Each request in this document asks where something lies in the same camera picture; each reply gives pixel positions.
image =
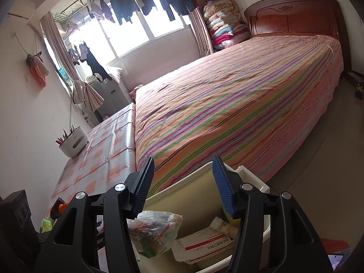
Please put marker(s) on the tied striped curtain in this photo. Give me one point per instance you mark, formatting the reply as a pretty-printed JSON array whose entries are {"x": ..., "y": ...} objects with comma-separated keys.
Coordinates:
[{"x": 85, "y": 93}]

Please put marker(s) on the small floor ornament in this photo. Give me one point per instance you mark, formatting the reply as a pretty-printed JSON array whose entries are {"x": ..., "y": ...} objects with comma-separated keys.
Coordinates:
[{"x": 359, "y": 91}]

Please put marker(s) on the white tissue wad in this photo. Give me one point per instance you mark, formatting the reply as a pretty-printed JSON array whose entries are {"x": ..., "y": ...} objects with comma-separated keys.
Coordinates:
[{"x": 221, "y": 227}]

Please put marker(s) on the yellow packet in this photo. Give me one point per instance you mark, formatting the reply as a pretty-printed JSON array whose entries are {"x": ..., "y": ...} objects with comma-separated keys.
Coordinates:
[{"x": 234, "y": 221}]

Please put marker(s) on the grey cabinet by window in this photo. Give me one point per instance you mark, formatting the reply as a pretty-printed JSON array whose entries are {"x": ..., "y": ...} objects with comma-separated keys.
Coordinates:
[{"x": 113, "y": 93}]

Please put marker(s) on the hanger of small laundry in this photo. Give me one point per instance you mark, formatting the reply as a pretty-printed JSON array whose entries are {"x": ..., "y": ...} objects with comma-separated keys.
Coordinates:
[{"x": 82, "y": 51}]

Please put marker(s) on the plastic bag of wrappers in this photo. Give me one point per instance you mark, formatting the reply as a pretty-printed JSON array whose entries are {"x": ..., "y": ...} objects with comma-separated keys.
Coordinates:
[{"x": 153, "y": 233}]

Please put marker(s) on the red cloth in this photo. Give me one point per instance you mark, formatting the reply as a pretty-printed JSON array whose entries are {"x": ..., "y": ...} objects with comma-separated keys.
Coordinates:
[{"x": 335, "y": 244}]

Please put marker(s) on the smartphone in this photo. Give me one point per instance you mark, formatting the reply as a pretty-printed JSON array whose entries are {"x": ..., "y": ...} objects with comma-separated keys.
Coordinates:
[{"x": 335, "y": 261}]

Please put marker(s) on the bottle with orange cap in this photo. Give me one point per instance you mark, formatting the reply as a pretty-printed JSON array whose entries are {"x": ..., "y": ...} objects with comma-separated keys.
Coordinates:
[{"x": 58, "y": 207}]

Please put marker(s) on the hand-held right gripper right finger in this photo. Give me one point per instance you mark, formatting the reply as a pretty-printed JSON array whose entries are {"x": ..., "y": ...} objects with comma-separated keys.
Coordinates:
[{"x": 224, "y": 187}]

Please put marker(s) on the straight striped curtain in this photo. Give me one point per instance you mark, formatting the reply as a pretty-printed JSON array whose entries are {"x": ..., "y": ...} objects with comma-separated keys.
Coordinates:
[{"x": 202, "y": 34}]

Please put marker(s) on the wooden headboard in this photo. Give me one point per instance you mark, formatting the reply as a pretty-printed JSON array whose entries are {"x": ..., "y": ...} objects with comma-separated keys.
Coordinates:
[{"x": 295, "y": 20}]

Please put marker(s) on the stack of folded quilts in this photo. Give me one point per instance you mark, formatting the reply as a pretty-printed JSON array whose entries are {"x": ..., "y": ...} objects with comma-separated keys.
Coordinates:
[{"x": 224, "y": 25}]

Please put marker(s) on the green packet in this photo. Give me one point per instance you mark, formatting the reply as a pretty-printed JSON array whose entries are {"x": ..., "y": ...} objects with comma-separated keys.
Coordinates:
[{"x": 47, "y": 225}]

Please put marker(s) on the bed with striped sheet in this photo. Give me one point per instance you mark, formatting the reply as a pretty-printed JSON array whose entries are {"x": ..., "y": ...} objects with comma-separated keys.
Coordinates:
[{"x": 227, "y": 105}]

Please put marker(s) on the black hanging garment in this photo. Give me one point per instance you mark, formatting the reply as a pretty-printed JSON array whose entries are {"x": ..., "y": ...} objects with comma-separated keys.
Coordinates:
[{"x": 95, "y": 62}]

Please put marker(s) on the cream plastic bin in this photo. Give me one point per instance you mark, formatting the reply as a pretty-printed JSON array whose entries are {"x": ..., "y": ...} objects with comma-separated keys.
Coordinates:
[{"x": 184, "y": 202}]

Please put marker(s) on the white utensil holder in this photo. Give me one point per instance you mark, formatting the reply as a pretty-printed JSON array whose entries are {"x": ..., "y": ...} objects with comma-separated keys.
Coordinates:
[{"x": 74, "y": 145}]

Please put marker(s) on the window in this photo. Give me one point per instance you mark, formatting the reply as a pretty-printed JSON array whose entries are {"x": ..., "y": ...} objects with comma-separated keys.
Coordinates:
[{"x": 128, "y": 34}]

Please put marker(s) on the white box red label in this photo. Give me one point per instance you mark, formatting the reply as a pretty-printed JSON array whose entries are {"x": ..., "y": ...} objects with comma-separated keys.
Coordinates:
[{"x": 199, "y": 247}]

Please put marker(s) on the pink stool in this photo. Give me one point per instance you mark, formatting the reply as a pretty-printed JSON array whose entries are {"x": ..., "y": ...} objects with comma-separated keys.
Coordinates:
[{"x": 135, "y": 91}]

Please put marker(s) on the white wall air conditioner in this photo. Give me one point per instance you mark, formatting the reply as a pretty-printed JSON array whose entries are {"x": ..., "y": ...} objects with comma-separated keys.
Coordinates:
[{"x": 22, "y": 10}]

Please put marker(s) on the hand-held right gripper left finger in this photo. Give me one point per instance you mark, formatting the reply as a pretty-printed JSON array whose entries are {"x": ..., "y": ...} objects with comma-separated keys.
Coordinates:
[{"x": 143, "y": 187}]

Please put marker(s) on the orange hanging cloth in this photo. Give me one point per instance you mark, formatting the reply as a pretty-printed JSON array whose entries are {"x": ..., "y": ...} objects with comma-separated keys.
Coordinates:
[{"x": 38, "y": 72}]

